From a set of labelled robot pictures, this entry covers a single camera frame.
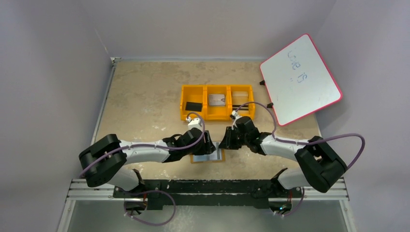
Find striped card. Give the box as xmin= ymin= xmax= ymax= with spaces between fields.
xmin=215 ymin=142 xmax=223 ymax=161

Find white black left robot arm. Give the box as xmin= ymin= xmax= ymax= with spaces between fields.
xmin=79 ymin=128 xmax=217 ymax=191

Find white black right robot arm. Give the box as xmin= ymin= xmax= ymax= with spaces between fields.
xmin=219 ymin=116 xmax=348 ymax=193

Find black card in bin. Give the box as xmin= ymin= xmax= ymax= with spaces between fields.
xmin=185 ymin=101 xmax=203 ymax=112

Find silver striped card middle bin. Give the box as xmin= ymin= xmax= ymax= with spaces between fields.
xmin=208 ymin=94 xmax=226 ymax=106

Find yellow plastic sorting bin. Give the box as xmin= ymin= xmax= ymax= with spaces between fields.
xmin=180 ymin=85 xmax=255 ymax=121

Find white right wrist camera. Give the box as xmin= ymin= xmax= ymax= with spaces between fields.
xmin=230 ymin=110 xmax=242 ymax=127

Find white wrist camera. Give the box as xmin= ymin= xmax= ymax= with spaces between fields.
xmin=186 ymin=116 xmax=203 ymax=131
xmin=230 ymin=110 xmax=242 ymax=127

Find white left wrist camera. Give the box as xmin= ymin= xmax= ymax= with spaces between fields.
xmin=186 ymin=116 xmax=203 ymax=131

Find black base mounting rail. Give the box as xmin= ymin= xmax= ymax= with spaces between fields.
xmin=113 ymin=179 xmax=303 ymax=215

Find white board with pink frame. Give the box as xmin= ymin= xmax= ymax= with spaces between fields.
xmin=260 ymin=33 xmax=343 ymax=126

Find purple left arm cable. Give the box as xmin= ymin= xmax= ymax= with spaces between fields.
xmin=78 ymin=112 xmax=206 ymax=226

